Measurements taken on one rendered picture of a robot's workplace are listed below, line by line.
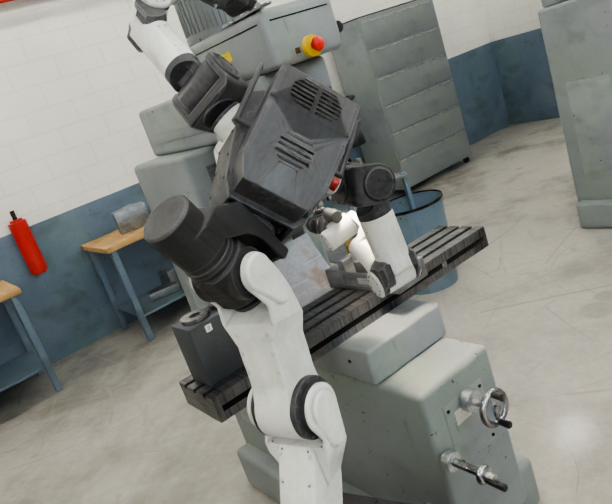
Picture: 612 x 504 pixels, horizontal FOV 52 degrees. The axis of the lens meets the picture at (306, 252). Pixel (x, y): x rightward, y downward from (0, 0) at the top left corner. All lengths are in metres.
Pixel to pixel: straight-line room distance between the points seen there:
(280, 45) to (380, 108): 5.34
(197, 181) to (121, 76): 4.14
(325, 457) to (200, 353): 0.56
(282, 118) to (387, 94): 5.82
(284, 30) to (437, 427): 1.21
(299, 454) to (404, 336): 0.68
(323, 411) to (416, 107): 6.21
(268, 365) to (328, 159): 0.46
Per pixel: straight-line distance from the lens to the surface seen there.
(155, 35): 1.59
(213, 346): 1.87
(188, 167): 2.27
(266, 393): 1.43
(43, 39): 6.23
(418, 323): 2.06
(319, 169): 1.33
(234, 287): 1.26
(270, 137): 1.32
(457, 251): 2.37
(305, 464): 1.49
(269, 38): 1.79
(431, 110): 7.59
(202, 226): 1.21
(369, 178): 1.49
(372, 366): 1.96
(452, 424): 2.00
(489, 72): 9.53
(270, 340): 1.35
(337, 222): 1.83
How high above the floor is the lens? 1.71
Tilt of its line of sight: 16 degrees down
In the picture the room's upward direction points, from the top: 19 degrees counter-clockwise
